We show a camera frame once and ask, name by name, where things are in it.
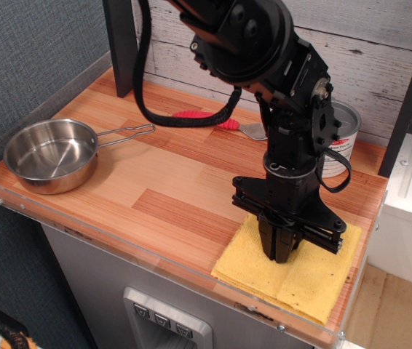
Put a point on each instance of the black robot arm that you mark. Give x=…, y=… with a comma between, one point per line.
x=253, y=45

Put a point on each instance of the yellow cloth napkin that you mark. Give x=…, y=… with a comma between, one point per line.
x=308, y=284

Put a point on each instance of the black left shelf post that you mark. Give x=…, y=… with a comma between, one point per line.
x=120, y=26

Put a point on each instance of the small stainless steel pan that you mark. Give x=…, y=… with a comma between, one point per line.
x=58, y=155

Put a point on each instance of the silver ice dispenser panel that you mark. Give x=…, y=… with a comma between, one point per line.
x=156, y=324

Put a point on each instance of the grey toy fridge cabinet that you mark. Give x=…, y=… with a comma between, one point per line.
x=98, y=278

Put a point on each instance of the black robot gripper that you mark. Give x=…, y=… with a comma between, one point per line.
x=289, y=209

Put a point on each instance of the red handled metal spoon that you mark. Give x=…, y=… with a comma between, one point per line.
x=254, y=131

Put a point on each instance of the clear acrylic table guard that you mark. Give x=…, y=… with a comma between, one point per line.
x=164, y=198

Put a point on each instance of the toy cherry tin can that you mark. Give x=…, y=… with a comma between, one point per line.
x=350, y=125

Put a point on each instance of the orange object bottom left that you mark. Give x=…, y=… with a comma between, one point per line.
x=18, y=343

